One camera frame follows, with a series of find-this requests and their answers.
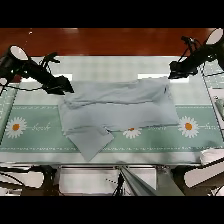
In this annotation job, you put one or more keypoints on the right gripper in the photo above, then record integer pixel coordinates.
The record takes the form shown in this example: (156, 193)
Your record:
(178, 69)

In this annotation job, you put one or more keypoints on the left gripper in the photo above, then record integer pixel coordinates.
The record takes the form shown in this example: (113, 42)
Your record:
(60, 85)

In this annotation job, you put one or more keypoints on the grey T-shirt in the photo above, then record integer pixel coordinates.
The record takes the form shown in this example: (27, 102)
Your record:
(116, 106)

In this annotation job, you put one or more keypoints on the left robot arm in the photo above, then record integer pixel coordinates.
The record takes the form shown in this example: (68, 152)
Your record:
(31, 70)

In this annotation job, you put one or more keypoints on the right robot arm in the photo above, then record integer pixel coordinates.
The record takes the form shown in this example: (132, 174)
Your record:
(203, 55)

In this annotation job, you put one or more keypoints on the white garment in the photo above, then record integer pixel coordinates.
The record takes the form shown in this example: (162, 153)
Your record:
(211, 155)

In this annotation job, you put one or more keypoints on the silver frame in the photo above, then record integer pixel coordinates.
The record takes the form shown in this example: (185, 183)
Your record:
(140, 185)

